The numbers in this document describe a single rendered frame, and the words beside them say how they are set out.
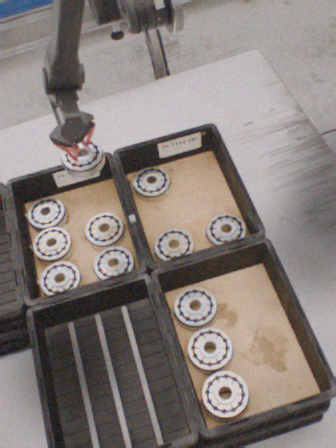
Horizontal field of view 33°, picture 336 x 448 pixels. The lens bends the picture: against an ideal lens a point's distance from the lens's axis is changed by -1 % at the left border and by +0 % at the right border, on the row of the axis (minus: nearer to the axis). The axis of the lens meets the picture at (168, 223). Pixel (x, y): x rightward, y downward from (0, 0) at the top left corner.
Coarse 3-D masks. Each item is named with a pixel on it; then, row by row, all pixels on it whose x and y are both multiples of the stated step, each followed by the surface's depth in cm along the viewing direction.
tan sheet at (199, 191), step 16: (176, 160) 163; (192, 160) 163; (208, 160) 162; (128, 176) 161; (176, 176) 160; (192, 176) 159; (208, 176) 159; (176, 192) 157; (192, 192) 156; (208, 192) 156; (224, 192) 155; (144, 208) 155; (160, 208) 154; (176, 208) 154; (192, 208) 153; (208, 208) 153; (224, 208) 152; (144, 224) 152; (160, 224) 151; (176, 224) 151; (192, 224) 150
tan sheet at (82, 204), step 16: (80, 192) 160; (96, 192) 159; (112, 192) 159; (80, 208) 157; (96, 208) 156; (112, 208) 156; (64, 224) 154; (80, 224) 154; (32, 240) 152; (80, 240) 151; (128, 240) 149; (80, 256) 148; (96, 256) 147; (80, 272) 145
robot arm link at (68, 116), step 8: (56, 88) 120; (64, 88) 121; (72, 88) 121; (80, 88) 122; (56, 96) 119; (64, 96) 119; (72, 96) 119; (64, 104) 118; (72, 104) 118; (56, 112) 120; (64, 112) 116; (72, 112) 117; (80, 112) 121; (56, 120) 120; (64, 120) 117; (72, 120) 117; (80, 120) 118; (64, 128) 118; (72, 128) 119; (80, 128) 120; (64, 136) 120; (72, 136) 121; (80, 136) 122
